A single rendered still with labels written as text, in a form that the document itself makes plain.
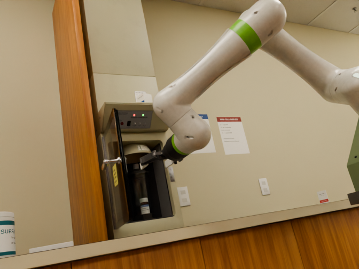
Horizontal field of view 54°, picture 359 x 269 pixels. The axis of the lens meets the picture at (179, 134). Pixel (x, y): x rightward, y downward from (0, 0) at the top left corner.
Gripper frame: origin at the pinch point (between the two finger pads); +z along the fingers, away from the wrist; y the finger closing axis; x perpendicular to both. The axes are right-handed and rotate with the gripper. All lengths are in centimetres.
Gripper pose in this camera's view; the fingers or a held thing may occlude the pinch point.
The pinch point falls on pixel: (155, 164)
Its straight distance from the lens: 145.9
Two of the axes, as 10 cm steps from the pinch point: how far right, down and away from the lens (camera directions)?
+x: 1.9, 9.3, -3.1
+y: -8.8, 0.2, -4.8
